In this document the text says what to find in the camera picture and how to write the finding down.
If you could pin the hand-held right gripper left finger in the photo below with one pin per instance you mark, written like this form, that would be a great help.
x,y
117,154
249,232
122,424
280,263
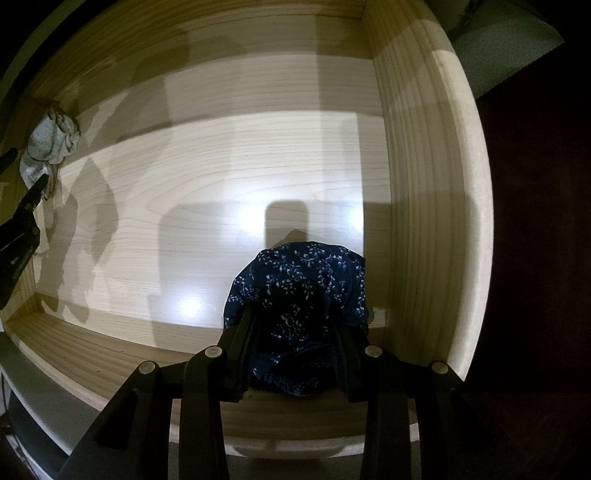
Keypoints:
x,y
247,337

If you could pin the navy floral underwear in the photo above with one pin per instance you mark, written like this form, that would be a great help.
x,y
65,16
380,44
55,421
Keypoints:
x,y
295,295

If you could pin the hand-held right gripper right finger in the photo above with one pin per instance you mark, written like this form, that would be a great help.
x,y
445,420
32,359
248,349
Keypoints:
x,y
346,350

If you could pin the grey and white underwear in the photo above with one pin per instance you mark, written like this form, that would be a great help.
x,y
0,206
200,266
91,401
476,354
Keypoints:
x,y
48,138

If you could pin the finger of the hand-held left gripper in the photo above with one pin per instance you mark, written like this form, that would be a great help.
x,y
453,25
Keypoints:
x,y
9,161
21,240

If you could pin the light wooden drawer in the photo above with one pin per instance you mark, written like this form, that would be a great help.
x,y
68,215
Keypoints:
x,y
277,161

